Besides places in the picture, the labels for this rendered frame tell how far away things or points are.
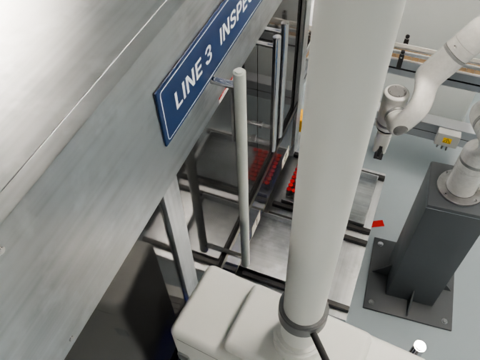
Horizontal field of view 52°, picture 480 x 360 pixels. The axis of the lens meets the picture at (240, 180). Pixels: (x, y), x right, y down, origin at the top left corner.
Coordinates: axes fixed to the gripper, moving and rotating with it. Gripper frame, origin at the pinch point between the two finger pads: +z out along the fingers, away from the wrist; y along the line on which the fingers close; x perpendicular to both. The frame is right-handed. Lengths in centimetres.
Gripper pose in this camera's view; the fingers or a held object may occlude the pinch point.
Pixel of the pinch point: (378, 154)
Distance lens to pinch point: 195.6
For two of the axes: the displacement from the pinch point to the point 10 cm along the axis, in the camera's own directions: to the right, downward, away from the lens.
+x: 9.3, 2.7, -2.5
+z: 0.3, 6.2, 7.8
